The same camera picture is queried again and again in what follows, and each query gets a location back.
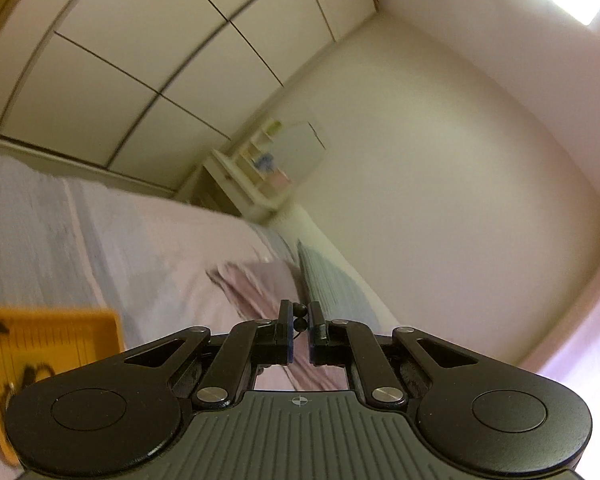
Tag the black bead item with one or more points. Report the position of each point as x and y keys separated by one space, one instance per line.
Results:
x=301 y=320

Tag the oval vanity mirror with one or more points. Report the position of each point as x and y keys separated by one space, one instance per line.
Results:
x=297 y=151

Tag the golden plastic tray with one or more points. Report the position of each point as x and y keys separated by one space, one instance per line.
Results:
x=39 y=343

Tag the green checked pillow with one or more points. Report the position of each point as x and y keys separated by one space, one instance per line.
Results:
x=336 y=292

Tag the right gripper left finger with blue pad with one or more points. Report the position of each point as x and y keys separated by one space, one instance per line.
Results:
x=232 y=361

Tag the white pillow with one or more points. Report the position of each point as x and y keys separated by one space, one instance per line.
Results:
x=294 y=224

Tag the pink storage box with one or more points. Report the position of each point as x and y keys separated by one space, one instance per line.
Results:
x=279 y=181

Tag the folded pink blanket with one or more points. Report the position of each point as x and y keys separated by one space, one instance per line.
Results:
x=257 y=288

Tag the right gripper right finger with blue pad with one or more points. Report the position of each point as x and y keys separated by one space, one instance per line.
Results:
x=354 y=347

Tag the grey striped bedspread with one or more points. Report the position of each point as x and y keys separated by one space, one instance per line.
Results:
x=73 y=243

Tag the white sliding wardrobe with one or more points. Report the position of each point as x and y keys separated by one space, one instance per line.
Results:
x=139 y=91

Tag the white vanity dressing table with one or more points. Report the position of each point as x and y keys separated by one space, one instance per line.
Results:
x=237 y=183

